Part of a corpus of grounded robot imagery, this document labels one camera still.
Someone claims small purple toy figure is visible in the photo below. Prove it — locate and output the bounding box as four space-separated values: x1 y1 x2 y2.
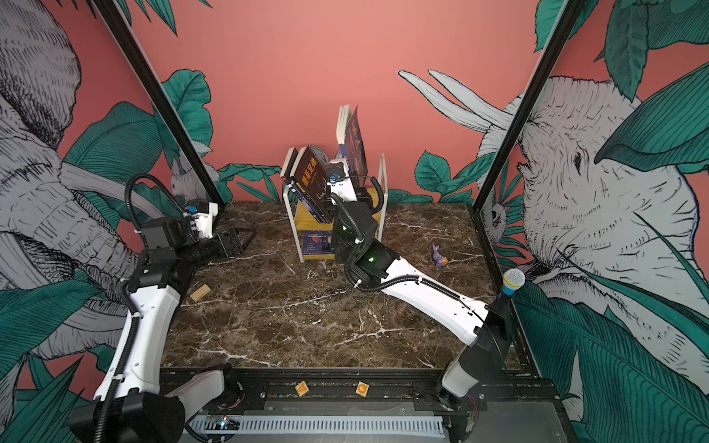
432 244 449 269

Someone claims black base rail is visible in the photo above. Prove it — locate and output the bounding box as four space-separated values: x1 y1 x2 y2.
160 364 566 413

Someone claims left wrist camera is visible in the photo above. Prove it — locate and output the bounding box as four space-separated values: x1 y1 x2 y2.
138 199 219 249

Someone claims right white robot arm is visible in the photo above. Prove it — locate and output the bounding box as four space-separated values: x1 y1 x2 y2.
332 196 525 410

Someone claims left black frame post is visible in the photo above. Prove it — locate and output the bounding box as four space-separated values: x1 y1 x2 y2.
92 0 225 210

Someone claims left orange sticker tag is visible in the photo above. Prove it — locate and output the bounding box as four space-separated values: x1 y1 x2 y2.
295 381 309 397

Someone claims orange sticker tag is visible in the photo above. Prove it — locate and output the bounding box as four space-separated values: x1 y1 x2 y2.
356 381 369 398
295 381 309 397

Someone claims blue microphone on stand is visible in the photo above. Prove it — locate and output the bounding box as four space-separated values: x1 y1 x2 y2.
499 268 525 299

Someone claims right black frame post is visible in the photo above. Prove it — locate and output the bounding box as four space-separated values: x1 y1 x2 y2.
473 0 585 213

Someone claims purple book yellow label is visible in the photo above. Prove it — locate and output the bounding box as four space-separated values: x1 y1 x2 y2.
287 179 328 223

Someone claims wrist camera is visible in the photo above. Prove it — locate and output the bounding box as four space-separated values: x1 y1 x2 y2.
138 199 219 249
326 158 357 202

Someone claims dark purple bottom book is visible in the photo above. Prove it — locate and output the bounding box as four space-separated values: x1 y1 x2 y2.
336 104 369 183

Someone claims black frame post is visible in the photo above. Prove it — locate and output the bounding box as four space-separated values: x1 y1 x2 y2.
92 0 225 210
473 0 585 213

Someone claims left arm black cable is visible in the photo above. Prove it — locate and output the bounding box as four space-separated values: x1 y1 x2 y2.
124 172 186 231

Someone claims right orange sticker tag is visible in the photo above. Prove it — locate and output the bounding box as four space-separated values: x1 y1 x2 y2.
356 381 369 398

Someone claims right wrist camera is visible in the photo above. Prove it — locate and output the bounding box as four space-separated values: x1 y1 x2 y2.
326 158 357 202

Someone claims small wooden block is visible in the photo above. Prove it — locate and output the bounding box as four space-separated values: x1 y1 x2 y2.
189 284 212 302

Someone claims black book yellow title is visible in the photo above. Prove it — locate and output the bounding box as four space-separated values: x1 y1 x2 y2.
290 147 332 223

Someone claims dark purple book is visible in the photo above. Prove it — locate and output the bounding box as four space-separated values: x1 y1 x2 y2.
302 231 332 257
336 104 369 183

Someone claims white wooden two-tier shelf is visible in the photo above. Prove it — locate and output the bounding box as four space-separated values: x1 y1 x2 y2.
280 146 388 261

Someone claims white slotted cable duct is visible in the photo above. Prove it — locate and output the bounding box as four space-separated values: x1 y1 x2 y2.
190 415 447 437

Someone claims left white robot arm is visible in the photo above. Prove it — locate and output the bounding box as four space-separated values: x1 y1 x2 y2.
68 220 245 442

